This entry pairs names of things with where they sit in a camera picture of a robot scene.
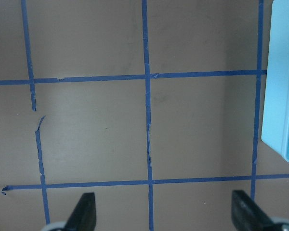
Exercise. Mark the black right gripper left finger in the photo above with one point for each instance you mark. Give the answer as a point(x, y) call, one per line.
point(83, 217)

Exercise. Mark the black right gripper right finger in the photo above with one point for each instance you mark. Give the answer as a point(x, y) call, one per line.
point(247, 216)

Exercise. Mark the light blue plastic bin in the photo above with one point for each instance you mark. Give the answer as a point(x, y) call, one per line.
point(275, 128)

